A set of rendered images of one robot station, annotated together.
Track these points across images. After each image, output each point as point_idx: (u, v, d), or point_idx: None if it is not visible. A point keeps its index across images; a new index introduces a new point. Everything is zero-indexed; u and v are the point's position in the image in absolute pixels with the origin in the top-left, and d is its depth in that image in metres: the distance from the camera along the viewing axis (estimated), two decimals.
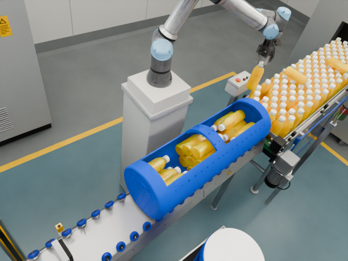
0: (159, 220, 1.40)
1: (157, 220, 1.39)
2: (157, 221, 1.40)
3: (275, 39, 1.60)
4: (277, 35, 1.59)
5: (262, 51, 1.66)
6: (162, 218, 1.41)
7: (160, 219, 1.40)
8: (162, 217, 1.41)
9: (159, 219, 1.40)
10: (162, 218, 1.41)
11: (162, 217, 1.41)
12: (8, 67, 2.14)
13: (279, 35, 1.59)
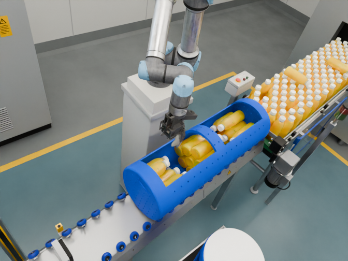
0: (159, 220, 1.40)
1: (158, 220, 1.39)
2: (158, 221, 1.40)
3: (178, 117, 1.13)
4: (180, 113, 1.11)
5: (165, 130, 1.19)
6: (162, 217, 1.41)
7: (160, 219, 1.40)
8: (162, 216, 1.41)
9: (160, 219, 1.40)
10: (162, 217, 1.41)
11: (162, 216, 1.41)
12: (8, 67, 2.14)
13: (183, 113, 1.12)
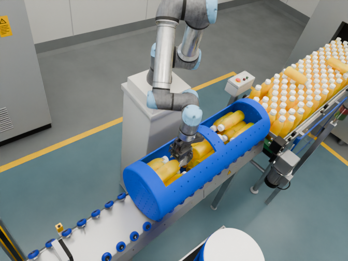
0: (159, 220, 1.40)
1: (158, 220, 1.39)
2: (158, 221, 1.40)
3: (187, 142, 1.19)
4: (189, 139, 1.18)
5: (174, 153, 1.25)
6: (162, 217, 1.41)
7: (160, 219, 1.40)
8: (162, 216, 1.41)
9: (160, 219, 1.40)
10: (162, 217, 1.41)
11: (162, 216, 1.41)
12: (8, 67, 2.14)
13: (191, 139, 1.18)
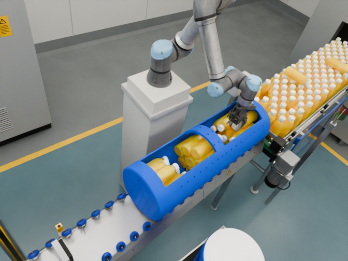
0: (159, 220, 1.40)
1: (158, 220, 1.39)
2: (158, 221, 1.40)
3: (246, 107, 1.44)
4: (248, 104, 1.43)
5: (233, 117, 1.50)
6: (162, 217, 1.41)
7: (160, 219, 1.40)
8: (162, 216, 1.41)
9: (160, 219, 1.40)
10: (163, 216, 1.41)
11: (162, 216, 1.41)
12: (8, 67, 2.14)
13: (250, 104, 1.43)
